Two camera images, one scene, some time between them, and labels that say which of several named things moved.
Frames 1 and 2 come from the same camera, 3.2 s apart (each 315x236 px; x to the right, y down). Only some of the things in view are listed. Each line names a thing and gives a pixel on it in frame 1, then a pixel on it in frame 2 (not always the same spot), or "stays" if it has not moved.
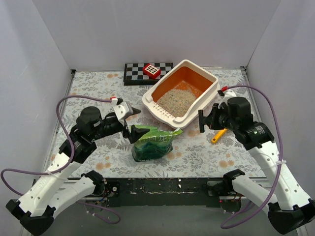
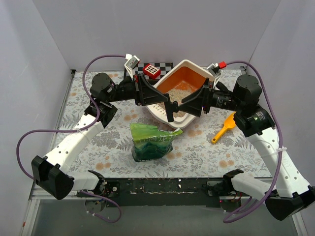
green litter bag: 154,143 stays
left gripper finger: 135,111 → 146,88
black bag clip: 201,122 → 171,108
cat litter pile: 177,102 stays
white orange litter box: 177,95 stays
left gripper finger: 137,133 → 151,97
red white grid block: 151,71 stays
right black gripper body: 201,121 → 206,96
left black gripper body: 125,129 → 139,90
